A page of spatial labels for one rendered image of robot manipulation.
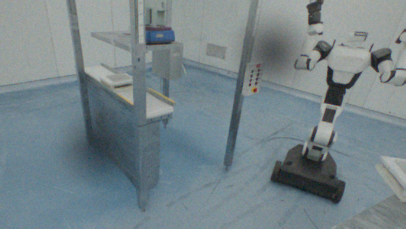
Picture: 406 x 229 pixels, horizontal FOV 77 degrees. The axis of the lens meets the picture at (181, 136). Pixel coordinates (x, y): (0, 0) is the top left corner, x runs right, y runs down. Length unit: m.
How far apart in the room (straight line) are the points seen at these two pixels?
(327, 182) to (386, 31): 2.87
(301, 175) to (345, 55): 1.03
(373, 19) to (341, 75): 2.51
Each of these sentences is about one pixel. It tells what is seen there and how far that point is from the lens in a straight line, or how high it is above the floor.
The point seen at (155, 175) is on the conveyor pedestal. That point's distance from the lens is 2.24.
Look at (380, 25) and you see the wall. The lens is 4.84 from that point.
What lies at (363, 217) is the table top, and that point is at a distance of 1.20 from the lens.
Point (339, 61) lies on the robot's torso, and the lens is 2.39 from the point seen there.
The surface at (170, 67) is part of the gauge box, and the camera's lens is 1.71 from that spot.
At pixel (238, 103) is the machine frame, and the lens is 2.25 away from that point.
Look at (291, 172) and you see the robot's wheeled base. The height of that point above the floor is 0.18.
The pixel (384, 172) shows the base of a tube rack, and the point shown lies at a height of 0.85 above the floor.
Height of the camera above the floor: 1.51
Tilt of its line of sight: 29 degrees down
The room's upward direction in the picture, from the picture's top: 4 degrees clockwise
